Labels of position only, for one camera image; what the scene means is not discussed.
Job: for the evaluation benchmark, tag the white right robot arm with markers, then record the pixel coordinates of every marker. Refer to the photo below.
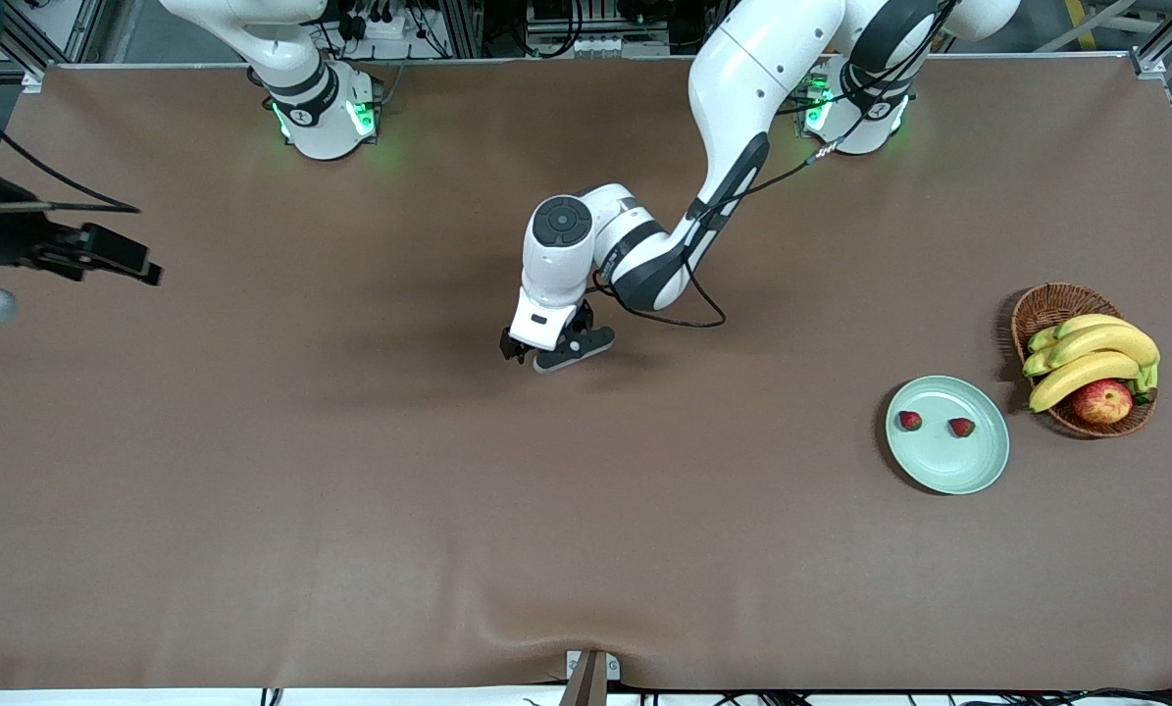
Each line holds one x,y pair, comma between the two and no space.
321,118

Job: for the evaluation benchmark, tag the red strawberry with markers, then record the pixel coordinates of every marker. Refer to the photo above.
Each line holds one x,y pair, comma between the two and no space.
910,420
960,427

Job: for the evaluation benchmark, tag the white power strip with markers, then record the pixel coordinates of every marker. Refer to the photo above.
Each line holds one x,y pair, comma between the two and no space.
389,27

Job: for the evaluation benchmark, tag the red yellow apple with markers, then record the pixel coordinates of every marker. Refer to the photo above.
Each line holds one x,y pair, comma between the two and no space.
1101,402

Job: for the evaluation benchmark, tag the white terminal block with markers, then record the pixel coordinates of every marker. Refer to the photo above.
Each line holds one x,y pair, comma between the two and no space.
586,45

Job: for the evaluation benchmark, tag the aluminium frame corner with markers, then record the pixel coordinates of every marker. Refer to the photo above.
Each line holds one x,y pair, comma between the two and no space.
34,80
1149,64

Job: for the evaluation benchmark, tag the pale green round plate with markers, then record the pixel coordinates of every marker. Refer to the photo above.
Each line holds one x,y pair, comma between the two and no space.
939,461

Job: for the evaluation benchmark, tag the yellow banana bunch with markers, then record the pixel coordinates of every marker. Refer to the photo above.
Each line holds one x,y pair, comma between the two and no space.
1100,341

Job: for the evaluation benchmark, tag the metal table edge bracket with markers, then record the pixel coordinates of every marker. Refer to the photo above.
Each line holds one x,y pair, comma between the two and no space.
590,672

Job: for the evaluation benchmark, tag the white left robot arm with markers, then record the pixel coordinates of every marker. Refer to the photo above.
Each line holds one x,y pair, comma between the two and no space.
762,59

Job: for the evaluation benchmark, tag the brown table cover mat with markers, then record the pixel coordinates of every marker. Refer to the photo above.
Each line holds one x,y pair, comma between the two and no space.
586,490

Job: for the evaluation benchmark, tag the brown wicker basket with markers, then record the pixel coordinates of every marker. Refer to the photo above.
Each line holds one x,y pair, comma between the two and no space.
1051,304

